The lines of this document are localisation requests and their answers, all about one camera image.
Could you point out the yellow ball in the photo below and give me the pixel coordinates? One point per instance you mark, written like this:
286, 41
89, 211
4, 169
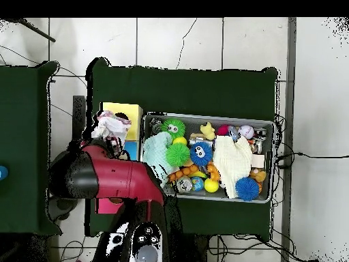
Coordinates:
180, 140

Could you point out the dark rod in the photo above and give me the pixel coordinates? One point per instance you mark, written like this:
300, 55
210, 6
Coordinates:
35, 30

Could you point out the dark green table cloth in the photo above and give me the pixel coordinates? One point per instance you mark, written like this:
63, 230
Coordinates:
190, 90
24, 109

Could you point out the white baseball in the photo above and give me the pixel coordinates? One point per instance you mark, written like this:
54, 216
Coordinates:
246, 131

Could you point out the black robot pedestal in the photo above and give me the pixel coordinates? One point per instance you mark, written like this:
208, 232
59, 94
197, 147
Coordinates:
200, 251

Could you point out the black upright panel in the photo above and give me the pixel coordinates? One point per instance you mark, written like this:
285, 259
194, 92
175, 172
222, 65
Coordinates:
79, 114

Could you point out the shallow grey mesh bin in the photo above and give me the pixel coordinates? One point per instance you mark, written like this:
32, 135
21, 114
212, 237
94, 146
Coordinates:
192, 124

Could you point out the cream knitted cloth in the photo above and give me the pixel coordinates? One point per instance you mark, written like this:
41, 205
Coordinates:
231, 163

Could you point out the grey stand foot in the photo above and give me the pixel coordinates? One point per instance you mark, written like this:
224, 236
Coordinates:
62, 208

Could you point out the wooden box with three holes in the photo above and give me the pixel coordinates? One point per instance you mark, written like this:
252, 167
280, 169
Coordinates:
135, 114

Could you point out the crushed silver can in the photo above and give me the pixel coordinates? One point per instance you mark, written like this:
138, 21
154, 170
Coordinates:
184, 185

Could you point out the yellow foam toy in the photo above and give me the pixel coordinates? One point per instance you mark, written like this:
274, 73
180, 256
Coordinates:
207, 131

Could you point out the blue round object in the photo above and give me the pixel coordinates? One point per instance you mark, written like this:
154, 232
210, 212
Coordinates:
2, 173

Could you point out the green spiky googly-eyed ball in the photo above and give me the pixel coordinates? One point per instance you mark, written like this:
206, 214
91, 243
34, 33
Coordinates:
174, 128

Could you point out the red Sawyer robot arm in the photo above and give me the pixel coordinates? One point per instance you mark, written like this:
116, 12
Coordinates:
120, 177

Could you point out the globe print ball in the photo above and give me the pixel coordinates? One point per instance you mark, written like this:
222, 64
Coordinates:
197, 183

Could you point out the white paper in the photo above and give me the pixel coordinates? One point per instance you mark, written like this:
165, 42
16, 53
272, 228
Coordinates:
111, 127

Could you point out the blue spiky googly-eyed ball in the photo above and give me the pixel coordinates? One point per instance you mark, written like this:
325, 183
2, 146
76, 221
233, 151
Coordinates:
201, 154
247, 188

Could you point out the mint knitted cloth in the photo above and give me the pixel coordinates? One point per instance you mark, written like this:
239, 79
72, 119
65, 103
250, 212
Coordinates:
155, 150

